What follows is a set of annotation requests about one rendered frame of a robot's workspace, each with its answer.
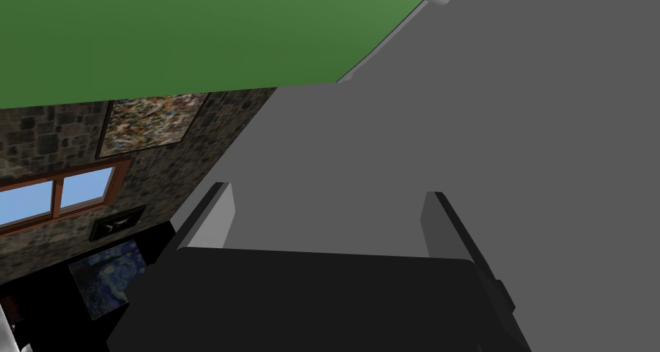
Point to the green door leaf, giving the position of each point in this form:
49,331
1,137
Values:
180,37

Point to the brown framed window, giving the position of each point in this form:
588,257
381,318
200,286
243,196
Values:
56,194

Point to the blue starry night painting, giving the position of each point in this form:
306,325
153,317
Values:
105,277

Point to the small dark wall picture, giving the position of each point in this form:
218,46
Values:
116,223

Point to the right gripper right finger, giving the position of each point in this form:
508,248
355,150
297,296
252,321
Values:
443,233

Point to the colourful abstract wall picture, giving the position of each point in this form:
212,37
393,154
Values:
149,122

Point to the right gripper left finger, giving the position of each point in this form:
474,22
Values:
212,223

